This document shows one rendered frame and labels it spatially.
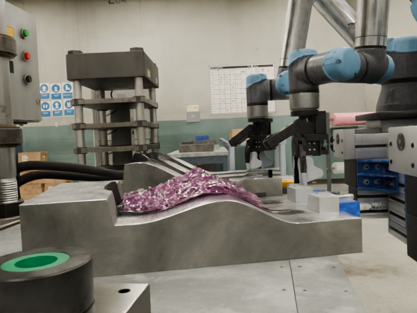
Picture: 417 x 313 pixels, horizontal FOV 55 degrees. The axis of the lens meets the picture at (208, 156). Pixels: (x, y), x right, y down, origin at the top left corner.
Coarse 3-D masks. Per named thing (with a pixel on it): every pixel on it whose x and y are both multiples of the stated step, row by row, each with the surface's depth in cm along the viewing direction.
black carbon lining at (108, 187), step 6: (108, 186) 72; (114, 186) 74; (114, 192) 74; (114, 198) 65; (120, 198) 75; (252, 204) 66; (120, 210) 72; (264, 210) 67; (276, 210) 71; (282, 210) 71; (288, 210) 71; (294, 210) 71
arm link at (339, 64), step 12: (336, 48) 92; (348, 48) 90; (312, 60) 96; (324, 60) 92; (336, 60) 89; (348, 60) 90; (360, 60) 92; (312, 72) 96; (324, 72) 93; (336, 72) 90; (348, 72) 90; (360, 72) 95
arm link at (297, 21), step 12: (300, 0) 123; (312, 0) 125; (288, 12) 126; (300, 12) 124; (288, 24) 125; (300, 24) 124; (288, 36) 125; (300, 36) 124; (288, 48) 125; (300, 48) 125; (288, 60) 125; (288, 72) 123; (276, 84) 125; (288, 84) 123; (288, 96) 128
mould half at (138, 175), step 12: (132, 168) 97; (144, 168) 96; (156, 168) 96; (168, 168) 99; (180, 168) 107; (192, 168) 115; (264, 168) 116; (276, 168) 115; (132, 180) 97; (144, 180) 96; (156, 180) 96; (168, 180) 95; (240, 180) 93; (252, 180) 92; (264, 180) 92; (276, 180) 92; (252, 192) 93; (264, 192) 92; (276, 192) 92
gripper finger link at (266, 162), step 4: (256, 152) 148; (260, 152) 147; (264, 152) 146; (260, 156) 147; (264, 156) 146; (260, 160) 147; (264, 160) 147; (268, 160) 146; (264, 164) 147; (268, 164) 147
